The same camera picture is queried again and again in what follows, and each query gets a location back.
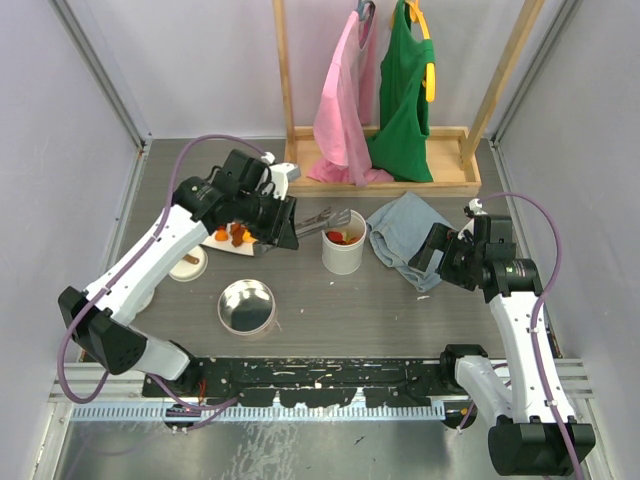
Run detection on white square plate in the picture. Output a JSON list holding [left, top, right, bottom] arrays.
[[200, 227, 260, 257]]

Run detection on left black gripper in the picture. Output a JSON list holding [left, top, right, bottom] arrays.
[[235, 188, 298, 249]]

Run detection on pink hanging shirt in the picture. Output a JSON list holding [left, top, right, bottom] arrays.
[[308, 11, 393, 187]]

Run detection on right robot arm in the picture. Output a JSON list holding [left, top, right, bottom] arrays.
[[410, 213, 596, 479]]

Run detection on blue denim shorts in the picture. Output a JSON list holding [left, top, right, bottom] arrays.
[[366, 192, 451, 293]]

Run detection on grey clothes hanger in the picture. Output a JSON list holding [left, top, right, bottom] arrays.
[[355, 1, 376, 22]]

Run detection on white lid with brown strap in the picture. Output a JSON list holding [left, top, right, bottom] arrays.
[[169, 246, 208, 282]]

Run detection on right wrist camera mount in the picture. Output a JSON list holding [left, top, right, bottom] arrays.
[[459, 198, 487, 238]]

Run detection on pink metal bowl container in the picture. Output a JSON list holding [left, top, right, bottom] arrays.
[[216, 279, 277, 341]]

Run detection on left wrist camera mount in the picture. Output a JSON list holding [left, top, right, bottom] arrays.
[[258, 152, 301, 200]]

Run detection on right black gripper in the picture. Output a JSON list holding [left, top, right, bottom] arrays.
[[408, 222, 484, 292]]

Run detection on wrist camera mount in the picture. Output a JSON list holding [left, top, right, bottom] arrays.
[[459, 198, 487, 238], [258, 152, 301, 200]]

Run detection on wooden clothes rack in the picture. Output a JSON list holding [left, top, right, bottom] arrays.
[[273, 1, 543, 197]]

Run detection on flat metal inner lid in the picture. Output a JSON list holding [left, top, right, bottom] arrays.
[[137, 290, 155, 313]]

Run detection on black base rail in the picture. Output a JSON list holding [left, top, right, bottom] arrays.
[[167, 357, 465, 408]]

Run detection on orange food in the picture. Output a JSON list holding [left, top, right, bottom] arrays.
[[325, 230, 362, 246]]

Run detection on yellow clothes hanger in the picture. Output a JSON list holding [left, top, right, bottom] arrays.
[[389, 0, 438, 104]]

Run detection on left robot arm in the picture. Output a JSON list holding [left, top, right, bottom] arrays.
[[58, 149, 300, 396]]

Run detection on metal tongs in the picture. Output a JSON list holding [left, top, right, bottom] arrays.
[[295, 207, 351, 238]]

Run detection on tall white cylinder container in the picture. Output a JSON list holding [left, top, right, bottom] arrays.
[[321, 209, 368, 275]]

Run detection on green hanging tank top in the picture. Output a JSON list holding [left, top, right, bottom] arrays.
[[367, 1, 435, 183]]

